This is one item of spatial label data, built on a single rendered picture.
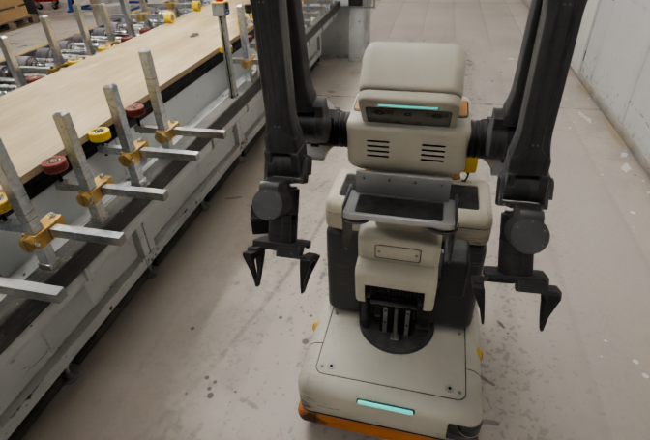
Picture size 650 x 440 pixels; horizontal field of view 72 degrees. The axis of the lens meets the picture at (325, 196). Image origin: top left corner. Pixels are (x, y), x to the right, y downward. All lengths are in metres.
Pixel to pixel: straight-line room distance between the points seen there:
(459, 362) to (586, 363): 0.70
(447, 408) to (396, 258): 0.59
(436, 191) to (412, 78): 0.28
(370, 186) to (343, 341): 0.81
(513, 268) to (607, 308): 1.72
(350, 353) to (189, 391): 0.71
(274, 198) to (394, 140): 0.36
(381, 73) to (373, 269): 0.54
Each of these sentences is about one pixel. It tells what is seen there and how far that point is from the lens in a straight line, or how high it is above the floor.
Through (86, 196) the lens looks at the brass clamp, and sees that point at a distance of 1.72.
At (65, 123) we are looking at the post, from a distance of 1.63.
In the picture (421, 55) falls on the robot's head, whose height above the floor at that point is 1.37.
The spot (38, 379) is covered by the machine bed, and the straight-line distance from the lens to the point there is 2.12.
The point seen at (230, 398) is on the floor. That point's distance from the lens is 1.99.
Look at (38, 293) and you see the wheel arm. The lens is 1.35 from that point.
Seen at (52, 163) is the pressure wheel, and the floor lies 0.91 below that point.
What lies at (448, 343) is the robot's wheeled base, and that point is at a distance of 1.77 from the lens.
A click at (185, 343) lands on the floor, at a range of 2.21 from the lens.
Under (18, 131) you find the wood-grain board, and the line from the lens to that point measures 2.21.
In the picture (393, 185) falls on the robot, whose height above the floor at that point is 1.07.
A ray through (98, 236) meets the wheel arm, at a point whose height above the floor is 0.83.
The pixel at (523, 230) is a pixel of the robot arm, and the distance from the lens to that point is 0.76.
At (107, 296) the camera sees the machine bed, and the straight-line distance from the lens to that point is 2.31.
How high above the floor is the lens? 1.63
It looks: 33 degrees down
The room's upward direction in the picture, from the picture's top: 2 degrees counter-clockwise
